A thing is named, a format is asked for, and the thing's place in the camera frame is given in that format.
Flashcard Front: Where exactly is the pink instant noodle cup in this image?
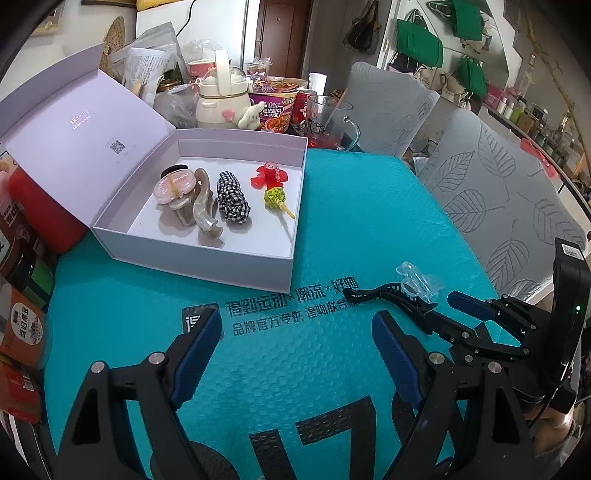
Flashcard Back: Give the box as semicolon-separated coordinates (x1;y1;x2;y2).
188;58;218;82

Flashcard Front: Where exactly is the grey foil bag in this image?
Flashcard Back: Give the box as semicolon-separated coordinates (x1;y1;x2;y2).
108;20;186;89

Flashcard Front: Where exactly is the lavender gift box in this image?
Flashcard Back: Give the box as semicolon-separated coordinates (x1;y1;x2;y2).
0;42;310;292

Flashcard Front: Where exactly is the cream water bottle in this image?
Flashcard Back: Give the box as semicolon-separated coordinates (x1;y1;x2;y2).
196;48;265;130

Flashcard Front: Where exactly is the black power cable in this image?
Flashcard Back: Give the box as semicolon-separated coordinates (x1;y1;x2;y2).
172;0;195;29

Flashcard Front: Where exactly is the red plastic propeller toy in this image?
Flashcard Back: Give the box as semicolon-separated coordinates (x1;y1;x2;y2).
250;161;290;190

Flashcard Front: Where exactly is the orange snack packet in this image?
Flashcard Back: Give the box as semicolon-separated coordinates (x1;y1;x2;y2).
0;288;49;370

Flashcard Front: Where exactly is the red plastic container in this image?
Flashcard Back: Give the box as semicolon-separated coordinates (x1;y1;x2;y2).
6;168;89;255

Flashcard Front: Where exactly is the beige hair claw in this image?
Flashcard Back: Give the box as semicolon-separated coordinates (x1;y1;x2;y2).
159;168;225;248

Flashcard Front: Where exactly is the teal bubble mailer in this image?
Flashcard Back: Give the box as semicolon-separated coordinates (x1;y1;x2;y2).
44;148;523;480

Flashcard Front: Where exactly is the dark glass bottle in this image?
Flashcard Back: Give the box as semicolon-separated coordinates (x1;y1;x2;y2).
0;234;54;310

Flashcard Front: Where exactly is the pink round compact case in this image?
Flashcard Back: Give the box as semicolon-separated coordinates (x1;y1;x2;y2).
153;171;197;204

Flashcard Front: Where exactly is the checkered scrunchie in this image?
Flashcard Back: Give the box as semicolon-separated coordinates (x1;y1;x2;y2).
216;170;253;225

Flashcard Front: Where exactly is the green tote bag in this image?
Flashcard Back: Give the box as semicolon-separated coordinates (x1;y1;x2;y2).
396;18;444;68
459;57;488;96
450;0;484;40

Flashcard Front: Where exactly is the red snack packet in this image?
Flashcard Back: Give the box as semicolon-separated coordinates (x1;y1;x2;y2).
0;364;42;426

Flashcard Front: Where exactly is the clear hair clip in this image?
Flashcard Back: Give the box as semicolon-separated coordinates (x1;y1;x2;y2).
396;261;447;301

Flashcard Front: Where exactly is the red plastic item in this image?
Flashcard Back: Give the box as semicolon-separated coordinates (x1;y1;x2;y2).
519;138;562;179

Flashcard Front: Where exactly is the brown wooden door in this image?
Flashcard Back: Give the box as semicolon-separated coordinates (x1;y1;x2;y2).
253;0;313;82

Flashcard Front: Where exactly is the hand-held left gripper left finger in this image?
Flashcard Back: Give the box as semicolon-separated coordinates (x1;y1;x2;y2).
53;307;223;480

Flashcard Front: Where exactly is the white refrigerator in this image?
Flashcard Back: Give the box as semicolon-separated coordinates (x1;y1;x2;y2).
136;0;262;71

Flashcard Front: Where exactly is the person's right forearm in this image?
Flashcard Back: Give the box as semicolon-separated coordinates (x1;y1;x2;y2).
530;405;579;463

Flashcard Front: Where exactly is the purple instant noodle bowl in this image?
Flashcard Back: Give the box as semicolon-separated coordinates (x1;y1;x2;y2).
249;76;308;135

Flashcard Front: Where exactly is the printed paper sheet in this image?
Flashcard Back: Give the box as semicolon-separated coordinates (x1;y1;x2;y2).
122;45;172;100

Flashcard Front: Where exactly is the row of small bottles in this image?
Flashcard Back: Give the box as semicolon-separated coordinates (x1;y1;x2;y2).
496;87;591;176

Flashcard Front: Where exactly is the black hanging bag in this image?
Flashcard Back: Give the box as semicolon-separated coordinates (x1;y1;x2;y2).
346;0;384;52

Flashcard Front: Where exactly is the round woven mat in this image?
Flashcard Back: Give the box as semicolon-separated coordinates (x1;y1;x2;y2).
100;16;127;77

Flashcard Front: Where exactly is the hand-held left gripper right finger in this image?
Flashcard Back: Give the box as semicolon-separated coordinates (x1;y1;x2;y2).
372;310;546;480

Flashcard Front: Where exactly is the crumpled clear plastic bag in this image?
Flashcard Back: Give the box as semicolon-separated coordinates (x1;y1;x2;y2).
182;39;218;64

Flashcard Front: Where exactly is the red instant noodle cup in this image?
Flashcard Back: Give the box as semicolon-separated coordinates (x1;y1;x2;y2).
290;89;320;128

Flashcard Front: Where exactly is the glass mug with cartoon print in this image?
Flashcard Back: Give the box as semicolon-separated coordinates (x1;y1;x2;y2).
304;94;361;152

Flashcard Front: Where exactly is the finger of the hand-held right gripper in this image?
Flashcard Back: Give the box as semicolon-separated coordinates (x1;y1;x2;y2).
446;291;555;343
408;299;532;375

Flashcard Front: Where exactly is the black hair clip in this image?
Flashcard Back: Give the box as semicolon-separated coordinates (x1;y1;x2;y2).
344;282;437;319

